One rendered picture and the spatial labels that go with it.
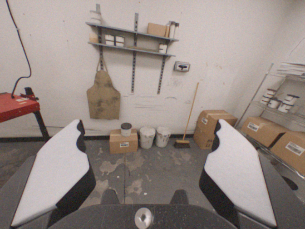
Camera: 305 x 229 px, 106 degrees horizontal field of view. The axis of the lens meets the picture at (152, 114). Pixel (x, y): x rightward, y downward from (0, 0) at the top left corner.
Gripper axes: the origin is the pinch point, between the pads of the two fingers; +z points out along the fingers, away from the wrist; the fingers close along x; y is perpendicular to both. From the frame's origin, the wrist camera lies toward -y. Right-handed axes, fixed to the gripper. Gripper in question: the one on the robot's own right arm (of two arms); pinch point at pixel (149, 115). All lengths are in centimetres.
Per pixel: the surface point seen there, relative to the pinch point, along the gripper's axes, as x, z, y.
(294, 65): 191, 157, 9
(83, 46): -96, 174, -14
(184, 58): 53, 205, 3
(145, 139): -13, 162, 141
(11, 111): -130, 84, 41
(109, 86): -70, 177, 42
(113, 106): -70, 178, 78
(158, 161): 10, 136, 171
